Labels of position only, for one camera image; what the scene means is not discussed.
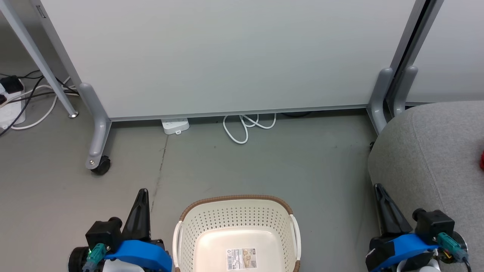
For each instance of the small white power strip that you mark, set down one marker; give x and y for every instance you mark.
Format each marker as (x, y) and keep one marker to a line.
(175, 125)

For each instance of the cream perforated laundry basket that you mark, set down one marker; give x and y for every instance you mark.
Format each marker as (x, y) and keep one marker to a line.
(234, 223)

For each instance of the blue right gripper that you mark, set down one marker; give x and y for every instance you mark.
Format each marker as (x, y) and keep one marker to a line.
(401, 243)

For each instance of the white power strip with plugs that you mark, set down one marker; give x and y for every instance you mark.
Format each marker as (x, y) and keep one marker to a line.
(11, 111)

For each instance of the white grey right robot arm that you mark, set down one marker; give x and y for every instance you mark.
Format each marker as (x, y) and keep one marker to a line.
(419, 264)

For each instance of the grey partition leg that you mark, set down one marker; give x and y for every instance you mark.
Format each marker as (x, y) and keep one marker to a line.
(99, 124)
(380, 98)
(404, 90)

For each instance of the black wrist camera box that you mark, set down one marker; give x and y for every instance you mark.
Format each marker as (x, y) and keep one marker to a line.
(104, 234)
(435, 224)

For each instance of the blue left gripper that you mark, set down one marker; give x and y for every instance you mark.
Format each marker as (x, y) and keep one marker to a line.
(143, 253)

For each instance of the black caster wheel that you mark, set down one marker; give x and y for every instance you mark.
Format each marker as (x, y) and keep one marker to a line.
(372, 146)
(102, 166)

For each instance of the printed basket label sticker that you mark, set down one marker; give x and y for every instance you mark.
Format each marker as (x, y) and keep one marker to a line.
(241, 258)

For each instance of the slanted grey table leg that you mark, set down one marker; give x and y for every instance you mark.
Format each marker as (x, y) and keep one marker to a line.
(38, 56)

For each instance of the wide white partition panel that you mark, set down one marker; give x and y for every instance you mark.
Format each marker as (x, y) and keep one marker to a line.
(227, 53)

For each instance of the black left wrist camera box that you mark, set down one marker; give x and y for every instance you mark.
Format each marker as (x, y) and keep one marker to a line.
(104, 234)

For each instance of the red t-shirt with striped cuff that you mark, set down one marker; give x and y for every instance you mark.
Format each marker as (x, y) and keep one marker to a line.
(482, 160)

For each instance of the narrow white partition panel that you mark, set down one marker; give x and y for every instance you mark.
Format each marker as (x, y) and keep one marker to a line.
(450, 49)

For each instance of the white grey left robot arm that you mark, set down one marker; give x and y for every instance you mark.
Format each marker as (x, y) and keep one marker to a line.
(77, 260)

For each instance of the black plug adapter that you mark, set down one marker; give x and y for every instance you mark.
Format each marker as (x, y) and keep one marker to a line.
(11, 84)

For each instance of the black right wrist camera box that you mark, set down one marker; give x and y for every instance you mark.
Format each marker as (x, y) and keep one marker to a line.
(435, 224)

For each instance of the grey fabric sofa seat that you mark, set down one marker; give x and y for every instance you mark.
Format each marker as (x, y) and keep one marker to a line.
(427, 162)

